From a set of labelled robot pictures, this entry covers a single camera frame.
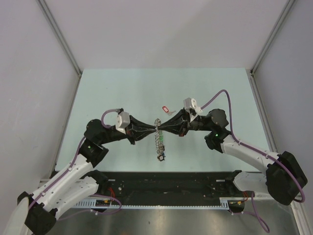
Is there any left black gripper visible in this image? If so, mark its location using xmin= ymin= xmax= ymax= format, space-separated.
xmin=100 ymin=115 xmax=157 ymax=144

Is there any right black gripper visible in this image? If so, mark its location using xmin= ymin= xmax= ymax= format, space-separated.
xmin=158 ymin=107 xmax=213 ymax=137

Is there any red key tag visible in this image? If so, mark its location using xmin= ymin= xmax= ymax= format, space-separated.
xmin=162 ymin=106 xmax=169 ymax=113

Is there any metal key organizer ring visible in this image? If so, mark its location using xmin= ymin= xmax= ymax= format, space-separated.
xmin=153 ymin=117 xmax=167 ymax=157

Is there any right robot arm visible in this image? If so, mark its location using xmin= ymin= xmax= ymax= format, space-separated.
xmin=158 ymin=109 xmax=308 ymax=205

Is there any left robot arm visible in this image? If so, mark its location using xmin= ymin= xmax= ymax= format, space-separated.
xmin=18 ymin=109 xmax=157 ymax=235

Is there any green key tag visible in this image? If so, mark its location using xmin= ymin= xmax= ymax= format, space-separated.
xmin=159 ymin=131 xmax=163 ymax=141

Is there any black key tag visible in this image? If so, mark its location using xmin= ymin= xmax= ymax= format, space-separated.
xmin=157 ymin=155 xmax=165 ymax=162

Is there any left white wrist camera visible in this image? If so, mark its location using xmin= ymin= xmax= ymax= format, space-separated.
xmin=115 ymin=111 xmax=130 ymax=134

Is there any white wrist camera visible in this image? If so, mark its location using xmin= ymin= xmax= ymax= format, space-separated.
xmin=183 ymin=98 xmax=202 ymax=116
xmin=115 ymin=111 xmax=130 ymax=134

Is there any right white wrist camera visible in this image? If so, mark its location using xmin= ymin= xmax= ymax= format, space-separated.
xmin=183 ymin=98 xmax=202 ymax=116

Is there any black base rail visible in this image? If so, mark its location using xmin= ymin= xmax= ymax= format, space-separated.
xmin=97 ymin=172 xmax=244 ymax=206

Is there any white cable duct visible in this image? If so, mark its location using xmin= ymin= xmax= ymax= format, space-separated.
xmin=72 ymin=198 xmax=245 ymax=211

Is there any left aluminium frame post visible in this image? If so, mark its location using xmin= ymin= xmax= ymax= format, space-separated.
xmin=36 ymin=0 xmax=82 ymax=77

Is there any aluminium frame post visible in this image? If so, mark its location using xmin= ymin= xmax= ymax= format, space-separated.
xmin=249 ymin=0 xmax=298 ymax=76
xmin=36 ymin=0 xmax=82 ymax=77

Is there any right aluminium frame post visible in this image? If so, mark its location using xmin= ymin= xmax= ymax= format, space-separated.
xmin=249 ymin=0 xmax=298 ymax=76

